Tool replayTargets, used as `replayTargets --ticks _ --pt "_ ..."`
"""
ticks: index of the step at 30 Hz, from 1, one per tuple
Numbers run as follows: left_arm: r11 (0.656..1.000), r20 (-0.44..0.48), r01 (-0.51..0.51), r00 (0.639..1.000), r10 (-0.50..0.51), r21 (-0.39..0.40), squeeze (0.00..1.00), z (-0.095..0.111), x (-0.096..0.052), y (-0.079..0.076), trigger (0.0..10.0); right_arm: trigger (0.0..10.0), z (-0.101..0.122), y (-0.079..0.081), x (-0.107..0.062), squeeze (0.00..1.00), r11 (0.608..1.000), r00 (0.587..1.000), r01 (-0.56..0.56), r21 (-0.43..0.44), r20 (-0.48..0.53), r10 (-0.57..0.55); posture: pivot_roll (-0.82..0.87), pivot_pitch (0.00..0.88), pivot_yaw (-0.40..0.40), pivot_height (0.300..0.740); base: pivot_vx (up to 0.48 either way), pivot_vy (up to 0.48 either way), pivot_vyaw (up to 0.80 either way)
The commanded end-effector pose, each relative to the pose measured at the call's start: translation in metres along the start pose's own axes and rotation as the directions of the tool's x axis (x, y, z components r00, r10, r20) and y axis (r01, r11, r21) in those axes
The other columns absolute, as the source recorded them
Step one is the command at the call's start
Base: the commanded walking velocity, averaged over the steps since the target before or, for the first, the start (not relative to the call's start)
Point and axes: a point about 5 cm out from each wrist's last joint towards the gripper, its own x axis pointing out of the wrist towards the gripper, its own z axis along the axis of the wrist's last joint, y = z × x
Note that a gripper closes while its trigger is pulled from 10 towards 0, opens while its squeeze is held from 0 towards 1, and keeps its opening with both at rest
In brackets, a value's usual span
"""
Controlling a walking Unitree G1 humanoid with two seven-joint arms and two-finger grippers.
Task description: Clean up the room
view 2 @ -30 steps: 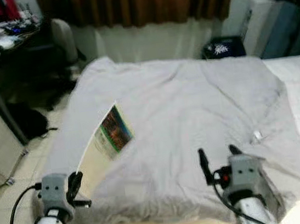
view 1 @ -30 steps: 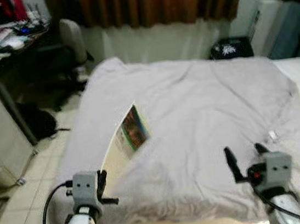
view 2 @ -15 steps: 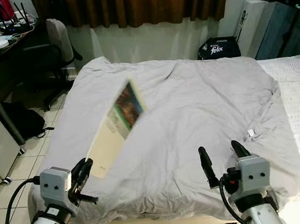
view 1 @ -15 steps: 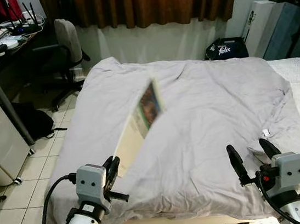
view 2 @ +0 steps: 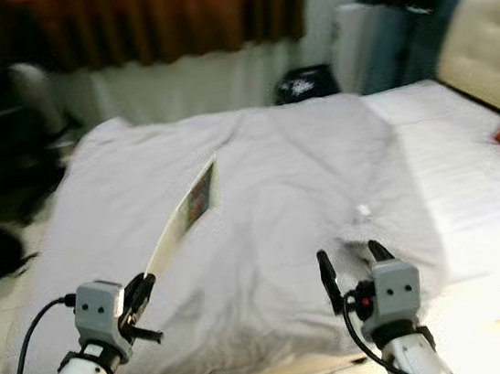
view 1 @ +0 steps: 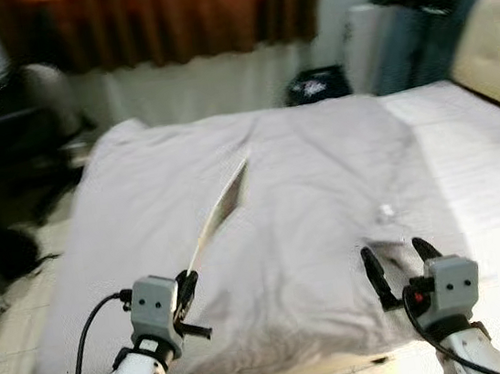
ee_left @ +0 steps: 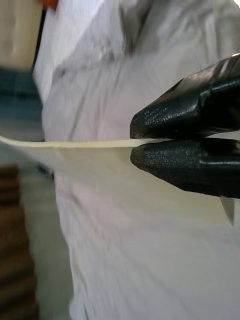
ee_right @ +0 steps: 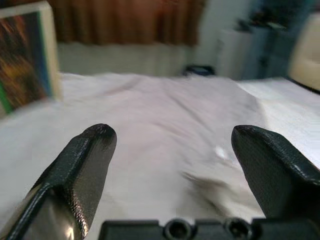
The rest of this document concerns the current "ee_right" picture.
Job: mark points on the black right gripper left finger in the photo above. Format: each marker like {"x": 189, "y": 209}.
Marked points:
{"x": 75, "y": 175}

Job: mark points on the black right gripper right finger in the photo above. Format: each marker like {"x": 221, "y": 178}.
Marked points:
{"x": 280, "y": 180}

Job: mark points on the grey duvet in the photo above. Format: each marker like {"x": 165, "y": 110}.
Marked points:
{"x": 162, "y": 112}

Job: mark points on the small white duvet tag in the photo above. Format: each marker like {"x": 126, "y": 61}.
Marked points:
{"x": 220, "y": 151}

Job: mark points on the white quilted mattress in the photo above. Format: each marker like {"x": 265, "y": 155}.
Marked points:
{"x": 287, "y": 105}

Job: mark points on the cream tufted headboard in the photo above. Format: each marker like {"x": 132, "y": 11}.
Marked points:
{"x": 307, "y": 55}

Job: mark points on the white tall cabinet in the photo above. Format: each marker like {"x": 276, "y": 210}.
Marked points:
{"x": 232, "y": 52}

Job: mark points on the brown curtain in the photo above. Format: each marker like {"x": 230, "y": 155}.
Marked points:
{"x": 125, "y": 20}

